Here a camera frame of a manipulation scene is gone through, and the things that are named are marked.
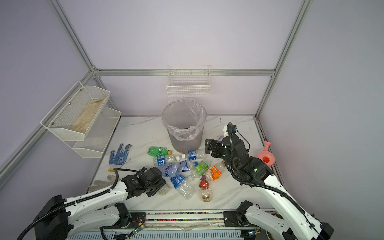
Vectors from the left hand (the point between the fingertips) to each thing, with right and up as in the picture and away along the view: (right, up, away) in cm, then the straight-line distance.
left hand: (163, 184), depth 82 cm
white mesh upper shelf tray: (-45, +37, -5) cm, 59 cm away
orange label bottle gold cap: (+30, +5, +6) cm, 31 cm away
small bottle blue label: (-2, +12, +7) cm, 14 cm away
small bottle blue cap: (+13, +8, +9) cm, 17 cm away
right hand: (+25, +25, -14) cm, 38 cm away
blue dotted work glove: (-34, +10, +14) cm, 38 cm away
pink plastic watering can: (+59, +16, +2) cm, 61 cm away
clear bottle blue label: (+16, +14, +10) cm, 24 cm away
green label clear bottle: (+20, +7, +4) cm, 22 cm away
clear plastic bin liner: (+10, +38, +17) cm, 43 cm away
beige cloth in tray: (-41, +34, -6) cm, 53 cm away
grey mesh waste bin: (+10, +20, +15) cm, 26 cm away
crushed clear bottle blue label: (+10, 0, 0) cm, 10 cm away
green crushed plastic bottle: (-7, +16, +16) cm, 24 cm away
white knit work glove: (-38, -2, +4) cm, 38 cm away
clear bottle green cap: (+1, -2, -4) cm, 5 cm away
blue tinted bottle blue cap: (+5, +8, -1) cm, 10 cm away
